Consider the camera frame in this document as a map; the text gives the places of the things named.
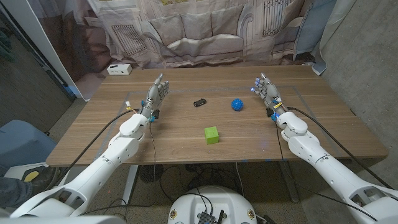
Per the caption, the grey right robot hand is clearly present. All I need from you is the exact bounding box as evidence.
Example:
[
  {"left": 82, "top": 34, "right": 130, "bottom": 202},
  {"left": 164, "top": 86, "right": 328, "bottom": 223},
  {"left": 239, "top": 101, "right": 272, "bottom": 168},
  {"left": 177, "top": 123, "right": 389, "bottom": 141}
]
[{"left": 251, "top": 72, "right": 289, "bottom": 118}]

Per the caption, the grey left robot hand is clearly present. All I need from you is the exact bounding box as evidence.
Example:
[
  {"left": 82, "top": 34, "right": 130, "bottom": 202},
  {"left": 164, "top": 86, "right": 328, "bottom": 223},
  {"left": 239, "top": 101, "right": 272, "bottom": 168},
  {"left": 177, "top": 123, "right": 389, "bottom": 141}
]
[{"left": 139, "top": 73, "right": 170, "bottom": 121}]

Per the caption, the blue spiky stress ball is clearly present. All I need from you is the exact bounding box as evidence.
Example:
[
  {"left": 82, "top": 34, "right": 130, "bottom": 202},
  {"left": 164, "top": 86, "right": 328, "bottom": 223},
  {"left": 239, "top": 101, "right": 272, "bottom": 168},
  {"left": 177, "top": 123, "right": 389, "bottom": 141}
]
[{"left": 231, "top": 98, "right": 244, "bottom": 112}]

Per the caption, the green sticky note block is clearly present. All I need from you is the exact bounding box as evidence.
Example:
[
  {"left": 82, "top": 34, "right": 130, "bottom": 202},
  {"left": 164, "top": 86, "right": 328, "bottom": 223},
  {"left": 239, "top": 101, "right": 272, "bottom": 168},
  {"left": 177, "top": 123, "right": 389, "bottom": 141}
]
[{"left": 204, "top": 126, "right": 220, "bottom": 145}]

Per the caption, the white power strip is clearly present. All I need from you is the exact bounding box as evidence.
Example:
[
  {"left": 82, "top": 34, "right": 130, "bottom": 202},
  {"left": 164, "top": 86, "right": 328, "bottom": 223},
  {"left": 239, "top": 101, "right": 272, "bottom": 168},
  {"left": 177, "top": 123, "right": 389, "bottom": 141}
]
[{"left": 106, "top": 63, "right": 133, "bottom": 76}]

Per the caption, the black round fan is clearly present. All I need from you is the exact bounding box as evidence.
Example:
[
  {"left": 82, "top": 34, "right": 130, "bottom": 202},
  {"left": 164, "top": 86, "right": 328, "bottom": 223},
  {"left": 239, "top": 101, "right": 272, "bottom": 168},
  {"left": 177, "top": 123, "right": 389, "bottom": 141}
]
[{"left": 139, "top": 164, "right": 165, "bottom": 184}]

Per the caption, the printed sofa backdrop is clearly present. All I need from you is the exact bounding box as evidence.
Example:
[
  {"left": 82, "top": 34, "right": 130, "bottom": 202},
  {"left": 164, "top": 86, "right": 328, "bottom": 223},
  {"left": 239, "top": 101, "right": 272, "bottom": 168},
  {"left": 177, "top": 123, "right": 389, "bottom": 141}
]
[{"left": 27, "top": 0, "right": 338, "bottom": 102}]

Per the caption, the pale cloth curtain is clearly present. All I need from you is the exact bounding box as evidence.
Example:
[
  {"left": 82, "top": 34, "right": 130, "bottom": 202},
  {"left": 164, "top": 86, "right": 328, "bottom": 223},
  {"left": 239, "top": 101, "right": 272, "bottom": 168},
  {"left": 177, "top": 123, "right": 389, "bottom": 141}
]
[{"left": 312, "top": 0, "right": 358, "bottom": 76}]

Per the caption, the white table leg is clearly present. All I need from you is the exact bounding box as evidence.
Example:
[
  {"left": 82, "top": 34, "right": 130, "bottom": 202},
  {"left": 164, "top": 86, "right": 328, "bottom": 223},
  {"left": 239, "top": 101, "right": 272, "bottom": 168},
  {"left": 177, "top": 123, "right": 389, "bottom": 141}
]
[{"left": 121, "top": 164, "right": 139, "bottom": 206}]

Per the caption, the grey table leg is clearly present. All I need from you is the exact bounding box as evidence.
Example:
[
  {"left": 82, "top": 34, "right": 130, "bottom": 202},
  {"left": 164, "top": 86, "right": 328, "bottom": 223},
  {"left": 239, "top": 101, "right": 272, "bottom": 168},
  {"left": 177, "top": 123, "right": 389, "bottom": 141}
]
[{"left": 278, "top": 161, "right": 300, "bottom": 203}]

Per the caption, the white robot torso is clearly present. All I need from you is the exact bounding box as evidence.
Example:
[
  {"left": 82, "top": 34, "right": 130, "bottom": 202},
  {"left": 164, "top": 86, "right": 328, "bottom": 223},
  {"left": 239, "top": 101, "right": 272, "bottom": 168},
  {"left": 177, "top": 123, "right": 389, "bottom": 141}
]
[{"left": 167, "top": 185, "right": 258, "bottom": 224}]

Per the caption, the black computer module with antenna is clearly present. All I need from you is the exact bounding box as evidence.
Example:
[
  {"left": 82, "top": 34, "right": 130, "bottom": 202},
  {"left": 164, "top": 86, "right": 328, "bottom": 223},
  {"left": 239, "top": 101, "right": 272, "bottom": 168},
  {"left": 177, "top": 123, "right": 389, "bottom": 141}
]
[{"left": 197, "top": 210, "right": 225, "bottom": 224}]

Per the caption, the blue bin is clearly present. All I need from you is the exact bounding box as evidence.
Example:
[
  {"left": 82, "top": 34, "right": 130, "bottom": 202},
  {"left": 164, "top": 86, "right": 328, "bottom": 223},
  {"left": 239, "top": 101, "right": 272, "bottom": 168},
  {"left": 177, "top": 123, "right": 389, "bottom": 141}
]
[{"left": 0, "top": 119, "right": 57, "bottom": 177}]

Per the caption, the yellow and black foot pedal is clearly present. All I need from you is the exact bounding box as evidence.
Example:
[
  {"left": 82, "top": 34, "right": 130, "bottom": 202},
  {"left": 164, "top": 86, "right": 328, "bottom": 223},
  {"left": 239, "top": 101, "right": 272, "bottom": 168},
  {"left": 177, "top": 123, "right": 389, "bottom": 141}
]
[{"left": 18, "top": 167, "right": 50, "bottom": 184}]

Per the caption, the white floor board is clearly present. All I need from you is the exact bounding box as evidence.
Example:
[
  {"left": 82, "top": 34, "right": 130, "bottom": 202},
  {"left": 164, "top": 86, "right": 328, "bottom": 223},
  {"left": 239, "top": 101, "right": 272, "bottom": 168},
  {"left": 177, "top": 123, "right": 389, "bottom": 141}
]
[{"left": 4, "top": 161, "right": 77, "bottom": 187}]

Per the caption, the person's foot in dark shoe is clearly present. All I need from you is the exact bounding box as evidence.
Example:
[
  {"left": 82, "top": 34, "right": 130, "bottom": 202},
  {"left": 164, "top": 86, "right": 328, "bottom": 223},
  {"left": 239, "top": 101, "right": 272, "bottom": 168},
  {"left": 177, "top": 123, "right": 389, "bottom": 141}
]
[{"left": 0, "top": 166, "right": 60, "bottom": 208}]

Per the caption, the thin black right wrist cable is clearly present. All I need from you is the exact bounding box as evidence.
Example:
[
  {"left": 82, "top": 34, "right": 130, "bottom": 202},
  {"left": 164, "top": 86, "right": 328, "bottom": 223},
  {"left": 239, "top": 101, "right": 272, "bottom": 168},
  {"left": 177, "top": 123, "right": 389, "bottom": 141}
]
[{"left": 275, "top": 121, "right": 379, "bottom": 222}]

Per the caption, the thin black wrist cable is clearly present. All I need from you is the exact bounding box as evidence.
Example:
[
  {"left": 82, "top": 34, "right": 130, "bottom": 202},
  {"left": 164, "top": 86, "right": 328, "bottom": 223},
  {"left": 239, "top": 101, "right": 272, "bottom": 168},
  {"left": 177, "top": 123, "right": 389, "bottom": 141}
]
[
  {"left": 77, "top": 121, "right": 157, "bottom": 217},
  {"left": 275, "top": 121, "right": 379, "bottom": 222}
]

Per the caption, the thin black left wrist cable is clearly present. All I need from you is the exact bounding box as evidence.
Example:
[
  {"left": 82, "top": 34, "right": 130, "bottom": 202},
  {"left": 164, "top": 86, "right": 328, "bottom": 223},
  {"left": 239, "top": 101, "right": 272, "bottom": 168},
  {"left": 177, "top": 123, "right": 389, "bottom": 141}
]
[{"left": 77, "top": 121, "right": 157, "bottom": 217}]

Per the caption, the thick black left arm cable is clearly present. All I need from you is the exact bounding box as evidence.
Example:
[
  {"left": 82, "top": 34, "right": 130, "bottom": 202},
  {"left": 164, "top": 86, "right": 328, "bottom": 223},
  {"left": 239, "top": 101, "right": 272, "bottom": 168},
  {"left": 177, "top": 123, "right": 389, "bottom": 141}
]
[{"left": 49, "top": 108, "right": 140, "bottom": 187}]

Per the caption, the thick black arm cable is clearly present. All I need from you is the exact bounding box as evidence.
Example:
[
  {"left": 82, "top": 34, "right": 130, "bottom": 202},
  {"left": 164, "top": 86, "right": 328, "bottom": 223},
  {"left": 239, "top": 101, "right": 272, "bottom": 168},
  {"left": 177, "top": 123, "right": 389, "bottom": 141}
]
[
  {"left": 49, "top": 108, "right": 140, "bottom": 187},
  {"left": 287, "top": 106, "right": 395, "bottom": 190}
]

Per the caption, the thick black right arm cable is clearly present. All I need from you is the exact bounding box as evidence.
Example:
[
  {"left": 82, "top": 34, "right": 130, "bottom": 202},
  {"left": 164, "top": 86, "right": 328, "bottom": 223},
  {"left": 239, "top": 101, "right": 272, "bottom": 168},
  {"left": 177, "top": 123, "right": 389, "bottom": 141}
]
[{"left": 287, "top": 106, "right": 395, "bottom": 190}]

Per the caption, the white partition frame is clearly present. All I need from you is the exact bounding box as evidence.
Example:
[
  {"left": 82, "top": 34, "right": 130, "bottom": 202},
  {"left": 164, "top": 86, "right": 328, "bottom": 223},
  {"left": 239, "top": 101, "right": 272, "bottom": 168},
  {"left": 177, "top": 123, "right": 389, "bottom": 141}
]
[{"left": 5, "top": 0, "right": 90, "bottom": 102}]

